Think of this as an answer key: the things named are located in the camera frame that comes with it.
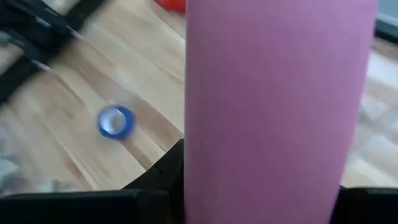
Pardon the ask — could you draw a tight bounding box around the purple tape roll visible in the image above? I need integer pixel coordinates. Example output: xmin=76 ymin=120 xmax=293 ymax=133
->
xmin=96 ymin=105 xmax=137 ymax=140

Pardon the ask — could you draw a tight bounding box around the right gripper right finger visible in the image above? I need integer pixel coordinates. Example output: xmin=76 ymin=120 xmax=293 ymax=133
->
xmin=330 ymin=185 xmax=370 ymax=224

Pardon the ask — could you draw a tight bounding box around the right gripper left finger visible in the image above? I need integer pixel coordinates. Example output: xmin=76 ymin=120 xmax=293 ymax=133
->
xmin=121 ymin=138 xmax=187 ymax=224

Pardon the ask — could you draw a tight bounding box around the red stapler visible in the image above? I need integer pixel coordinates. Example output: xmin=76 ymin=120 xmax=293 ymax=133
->
xmin=154 ymin=0 xmax=187 ymax=15

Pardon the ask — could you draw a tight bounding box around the pink stapler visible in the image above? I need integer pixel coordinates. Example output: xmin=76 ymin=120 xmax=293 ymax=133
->
xmin=183 ymin=0 xmax=379 ymax=224

